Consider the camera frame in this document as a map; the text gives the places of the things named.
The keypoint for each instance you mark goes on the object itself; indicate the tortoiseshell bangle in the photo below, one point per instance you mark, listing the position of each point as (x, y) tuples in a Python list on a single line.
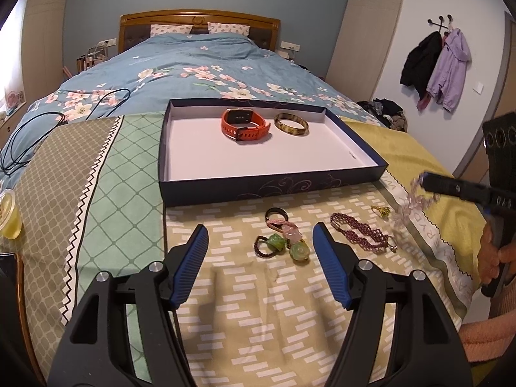
[(291, 131)]

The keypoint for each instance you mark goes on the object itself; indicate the orange smartwatch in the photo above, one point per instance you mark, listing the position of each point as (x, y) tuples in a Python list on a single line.
[(229, 127)]

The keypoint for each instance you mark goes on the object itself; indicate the person's right forearm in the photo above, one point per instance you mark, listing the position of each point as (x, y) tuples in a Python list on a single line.
[(487, 338)]

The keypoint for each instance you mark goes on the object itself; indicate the blue floral duvet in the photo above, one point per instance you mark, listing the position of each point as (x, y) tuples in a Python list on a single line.
[(193, 60)]

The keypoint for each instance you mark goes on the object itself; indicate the white wall outlet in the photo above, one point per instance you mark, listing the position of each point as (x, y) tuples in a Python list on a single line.
[(290, 45), (107, 42)]

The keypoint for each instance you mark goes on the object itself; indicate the white printed pillow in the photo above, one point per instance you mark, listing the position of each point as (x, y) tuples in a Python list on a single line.
[(171, 29), (227, 28)]

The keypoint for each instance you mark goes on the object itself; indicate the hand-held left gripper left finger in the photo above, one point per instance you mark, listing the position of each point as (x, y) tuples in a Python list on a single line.
[(193, 266)]

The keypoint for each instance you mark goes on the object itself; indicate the plastic cup of yellow drink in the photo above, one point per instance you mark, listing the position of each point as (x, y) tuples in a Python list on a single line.
[(10, 225)]

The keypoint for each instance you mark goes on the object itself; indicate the pink printed box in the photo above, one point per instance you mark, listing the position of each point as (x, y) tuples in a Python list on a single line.
[(14, 100)]

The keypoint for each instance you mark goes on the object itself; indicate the clear bedside organizer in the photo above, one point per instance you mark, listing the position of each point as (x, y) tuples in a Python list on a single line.
[(94, 58)]

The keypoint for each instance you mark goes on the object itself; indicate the wooden chair frame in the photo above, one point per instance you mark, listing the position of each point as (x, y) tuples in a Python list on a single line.
[(22, 302)]

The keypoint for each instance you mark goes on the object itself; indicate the dark blue tray box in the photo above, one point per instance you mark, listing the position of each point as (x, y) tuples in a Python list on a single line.
[(209, 157)]

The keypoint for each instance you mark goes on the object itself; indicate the black jacket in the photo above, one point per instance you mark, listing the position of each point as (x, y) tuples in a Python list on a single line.
[(419, 60)]

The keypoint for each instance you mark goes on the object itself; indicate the beige wardrobe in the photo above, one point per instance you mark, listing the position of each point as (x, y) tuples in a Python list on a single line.
[(363, 36), (46, 36)]

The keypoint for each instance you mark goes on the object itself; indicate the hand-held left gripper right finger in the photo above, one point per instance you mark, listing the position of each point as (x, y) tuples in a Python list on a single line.
[(330, 266)]

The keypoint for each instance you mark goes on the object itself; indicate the purple jacket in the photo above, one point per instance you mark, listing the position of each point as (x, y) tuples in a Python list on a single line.
[(451, 68)]

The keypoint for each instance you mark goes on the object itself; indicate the pile of dark clothes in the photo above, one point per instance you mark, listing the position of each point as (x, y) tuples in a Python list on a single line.
[(383, 109)]

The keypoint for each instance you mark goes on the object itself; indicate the black wall coat hooks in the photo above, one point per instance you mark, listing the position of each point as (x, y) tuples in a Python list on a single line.
[(440, 20)]

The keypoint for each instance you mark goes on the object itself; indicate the wooden bed headboard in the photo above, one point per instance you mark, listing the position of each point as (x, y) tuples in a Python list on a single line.
[(201, 18)]

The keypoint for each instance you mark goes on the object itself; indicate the pink garment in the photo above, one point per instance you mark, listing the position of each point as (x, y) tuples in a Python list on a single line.
[(423, 100)]

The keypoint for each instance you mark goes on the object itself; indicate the patterned patchwork blanket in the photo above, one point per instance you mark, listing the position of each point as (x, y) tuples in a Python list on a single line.
[(250, 330)]

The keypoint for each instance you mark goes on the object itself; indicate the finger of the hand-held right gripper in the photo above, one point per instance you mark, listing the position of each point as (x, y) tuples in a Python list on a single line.
[(455, 188)]

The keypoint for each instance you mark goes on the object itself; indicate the person's right hand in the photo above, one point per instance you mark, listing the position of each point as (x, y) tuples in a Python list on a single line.
[(488, 258)]

